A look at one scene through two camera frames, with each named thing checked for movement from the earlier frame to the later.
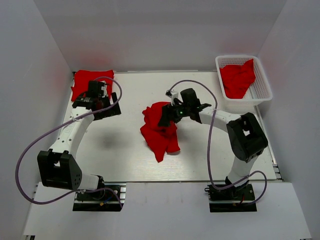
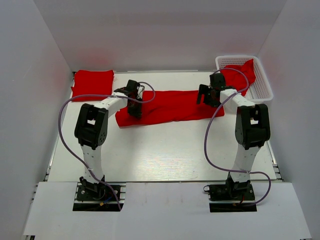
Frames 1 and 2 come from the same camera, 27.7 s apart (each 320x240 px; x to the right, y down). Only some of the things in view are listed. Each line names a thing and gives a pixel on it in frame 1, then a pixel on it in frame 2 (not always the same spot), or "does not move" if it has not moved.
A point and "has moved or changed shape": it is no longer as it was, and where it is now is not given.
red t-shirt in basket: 237,78 does not move
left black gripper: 113,110 to 136,113
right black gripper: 165,120 to 203,90
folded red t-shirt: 82,78 does not move
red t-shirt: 160,139 has moved or changed shape
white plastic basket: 259,91 does not move
